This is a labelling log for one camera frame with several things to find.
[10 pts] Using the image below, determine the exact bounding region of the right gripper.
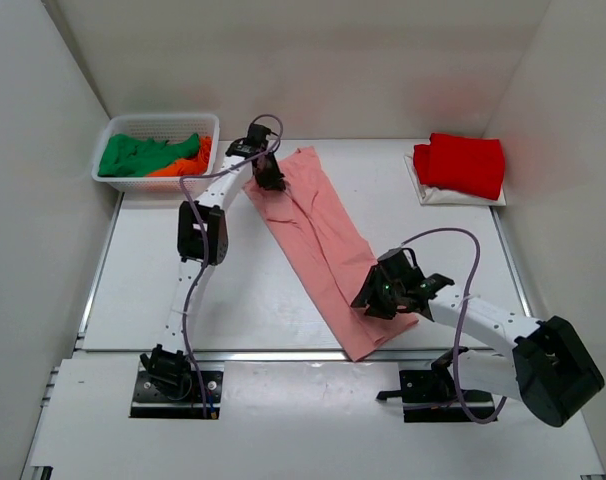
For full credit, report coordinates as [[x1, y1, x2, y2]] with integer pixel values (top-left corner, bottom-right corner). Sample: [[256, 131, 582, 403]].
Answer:
[[351, 267, 403, 320]]

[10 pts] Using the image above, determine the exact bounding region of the white plastic basket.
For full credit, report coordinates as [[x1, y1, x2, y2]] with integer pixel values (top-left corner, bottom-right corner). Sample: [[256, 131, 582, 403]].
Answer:
[[92, 113, 219, 193]]

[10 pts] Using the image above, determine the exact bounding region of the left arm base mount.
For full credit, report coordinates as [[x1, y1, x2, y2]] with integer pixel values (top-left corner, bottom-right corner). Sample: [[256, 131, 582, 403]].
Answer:
[[129, 364, 224, 420]]

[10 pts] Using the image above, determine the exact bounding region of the folded red t-shirt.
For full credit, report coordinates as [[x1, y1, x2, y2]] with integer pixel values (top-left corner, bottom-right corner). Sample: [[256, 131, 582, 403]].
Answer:
[[412, 133, 506, 201]]

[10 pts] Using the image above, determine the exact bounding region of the green t-shirt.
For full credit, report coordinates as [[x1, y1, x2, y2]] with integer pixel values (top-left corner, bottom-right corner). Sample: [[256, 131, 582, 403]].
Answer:
[[97, 133, 201, 178]]

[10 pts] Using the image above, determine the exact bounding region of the folded white t-shirt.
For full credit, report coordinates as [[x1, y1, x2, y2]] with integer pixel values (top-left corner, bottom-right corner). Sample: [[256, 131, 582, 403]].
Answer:
[[404, 152, 507, 207]]

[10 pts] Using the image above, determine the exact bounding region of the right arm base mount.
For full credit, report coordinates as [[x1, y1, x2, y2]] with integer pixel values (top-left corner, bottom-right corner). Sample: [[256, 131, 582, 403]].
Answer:
[[374, 349, 505, 424]]

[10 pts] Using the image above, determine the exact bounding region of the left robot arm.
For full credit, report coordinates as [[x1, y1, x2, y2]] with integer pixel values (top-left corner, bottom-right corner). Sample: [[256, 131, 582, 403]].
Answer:
[[140, 119, 285, 402]]

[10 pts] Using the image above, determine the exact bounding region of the orange t-shirt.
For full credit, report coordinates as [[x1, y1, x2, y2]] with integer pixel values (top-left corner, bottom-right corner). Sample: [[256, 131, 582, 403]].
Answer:
[[148, 136, 212, 177]]

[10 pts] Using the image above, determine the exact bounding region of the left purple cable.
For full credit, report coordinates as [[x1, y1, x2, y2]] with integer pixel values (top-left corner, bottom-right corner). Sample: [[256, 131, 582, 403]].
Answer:
[[178, 113, 285, 418]]

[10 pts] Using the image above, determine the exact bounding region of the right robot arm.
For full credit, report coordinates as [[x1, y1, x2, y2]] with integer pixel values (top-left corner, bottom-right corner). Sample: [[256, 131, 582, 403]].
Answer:
[[351, 248, 605, 427]]

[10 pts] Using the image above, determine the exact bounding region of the pink t-shirt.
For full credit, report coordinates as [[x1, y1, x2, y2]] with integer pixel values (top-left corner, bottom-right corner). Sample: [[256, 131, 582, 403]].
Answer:
[[244, 147, 419, 361]]

